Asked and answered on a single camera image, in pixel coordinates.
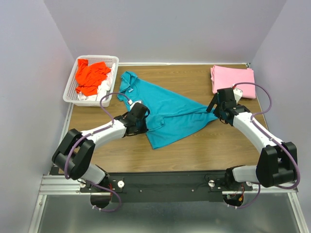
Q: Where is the teal polo shirt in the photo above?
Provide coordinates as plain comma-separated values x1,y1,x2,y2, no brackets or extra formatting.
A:
117,71,217,150

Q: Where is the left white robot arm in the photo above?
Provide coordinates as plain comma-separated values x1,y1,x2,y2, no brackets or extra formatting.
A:
52,101,150,192

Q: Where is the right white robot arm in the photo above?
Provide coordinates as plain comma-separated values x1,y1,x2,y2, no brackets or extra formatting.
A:
207,86,301,190

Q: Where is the folded pink t shirt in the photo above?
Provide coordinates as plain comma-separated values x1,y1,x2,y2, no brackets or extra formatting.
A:
210,66,256,99

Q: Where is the white t shirt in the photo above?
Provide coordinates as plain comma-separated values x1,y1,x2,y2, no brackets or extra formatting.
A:
77,63,116,101

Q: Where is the white plastic laundry basket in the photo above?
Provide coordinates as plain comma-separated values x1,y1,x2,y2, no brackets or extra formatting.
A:
63,55,119,107

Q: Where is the orange t shirt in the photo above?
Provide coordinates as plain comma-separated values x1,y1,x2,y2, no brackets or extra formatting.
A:
75,59,111,97

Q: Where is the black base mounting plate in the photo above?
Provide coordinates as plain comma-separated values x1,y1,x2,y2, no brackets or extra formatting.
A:
80,171,258,203

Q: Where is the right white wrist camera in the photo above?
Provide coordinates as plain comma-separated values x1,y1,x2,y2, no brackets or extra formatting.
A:
232,86,243,103

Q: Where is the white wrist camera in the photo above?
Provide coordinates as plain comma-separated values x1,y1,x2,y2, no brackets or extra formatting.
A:
127,99,142,105
232,86,243,103

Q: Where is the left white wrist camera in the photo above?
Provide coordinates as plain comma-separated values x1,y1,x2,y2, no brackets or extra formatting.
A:
127,99,142,105

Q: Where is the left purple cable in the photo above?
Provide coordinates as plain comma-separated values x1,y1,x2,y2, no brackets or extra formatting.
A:
64,92,122,212

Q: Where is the purple cable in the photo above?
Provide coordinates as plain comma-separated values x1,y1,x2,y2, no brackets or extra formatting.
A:
225,82,301,209
64,92,122,212

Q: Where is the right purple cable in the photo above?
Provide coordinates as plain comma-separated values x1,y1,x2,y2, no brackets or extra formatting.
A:
225,82,301,209

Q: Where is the aluminium frame rail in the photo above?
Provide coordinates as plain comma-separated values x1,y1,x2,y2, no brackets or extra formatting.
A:
26,106,311,233

